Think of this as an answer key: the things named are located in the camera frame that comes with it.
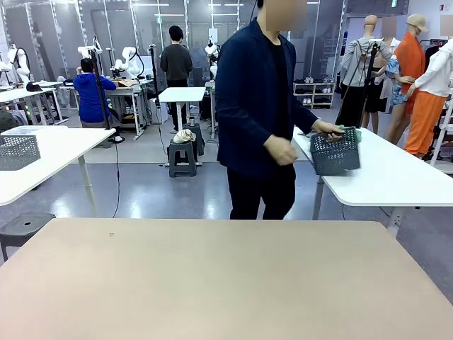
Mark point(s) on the dark grey plastic basket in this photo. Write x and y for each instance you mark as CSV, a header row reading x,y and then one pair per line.
x,y
17,152
334,157

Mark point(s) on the mannequin in orange with cap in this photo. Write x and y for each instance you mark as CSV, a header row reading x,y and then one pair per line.
x,y
410,60

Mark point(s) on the black tripod with camera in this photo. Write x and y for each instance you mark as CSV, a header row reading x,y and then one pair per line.
x,y
368,78

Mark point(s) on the black bag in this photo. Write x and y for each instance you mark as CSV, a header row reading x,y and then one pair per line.
x,y
34,86

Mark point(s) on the person's left hand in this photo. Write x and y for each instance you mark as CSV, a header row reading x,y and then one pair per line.
x,y
327,128

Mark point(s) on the beige bundled cloth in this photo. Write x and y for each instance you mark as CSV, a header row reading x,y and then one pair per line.
x,y
184,136

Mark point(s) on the person in navy jacket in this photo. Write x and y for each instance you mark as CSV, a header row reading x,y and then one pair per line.
x,y
247,106

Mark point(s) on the folded green towel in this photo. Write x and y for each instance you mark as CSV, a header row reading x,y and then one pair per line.
x,y
357,135

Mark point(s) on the person in dark sweater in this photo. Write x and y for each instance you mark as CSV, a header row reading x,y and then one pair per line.
x,y
176,63

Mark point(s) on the dark grey round-hole stool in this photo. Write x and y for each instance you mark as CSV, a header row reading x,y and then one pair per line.
x,y
24,226

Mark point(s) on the mannequin white top orange trousers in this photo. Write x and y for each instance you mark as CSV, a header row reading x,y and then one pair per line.
x,y
428,117

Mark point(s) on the wooden shoe shelf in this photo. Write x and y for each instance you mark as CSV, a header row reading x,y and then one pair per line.
x,y
315,93

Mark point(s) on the white background workbench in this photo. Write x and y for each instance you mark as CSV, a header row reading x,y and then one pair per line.
x,y
122,88
21,93

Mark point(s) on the mannequin in grey shirt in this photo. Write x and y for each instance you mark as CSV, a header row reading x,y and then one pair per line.
x,y
357,63

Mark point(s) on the person in blue hoodie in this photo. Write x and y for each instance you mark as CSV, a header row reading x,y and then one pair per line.
x,y
90,99

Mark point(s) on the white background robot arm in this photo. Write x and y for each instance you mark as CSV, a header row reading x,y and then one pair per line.
x,y
212,53
17,62
86,51
129,58

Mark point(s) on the small white standing desk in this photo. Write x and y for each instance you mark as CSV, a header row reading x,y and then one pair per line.
x,y
182,93

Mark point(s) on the grey plastic step stool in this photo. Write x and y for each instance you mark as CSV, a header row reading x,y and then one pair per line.
x,y
182,159
199,138

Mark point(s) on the black tripod stand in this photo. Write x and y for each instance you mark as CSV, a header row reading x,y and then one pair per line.
x,y
101,92

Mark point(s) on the person's right hand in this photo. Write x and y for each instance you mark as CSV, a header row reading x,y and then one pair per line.
x,y
281,150

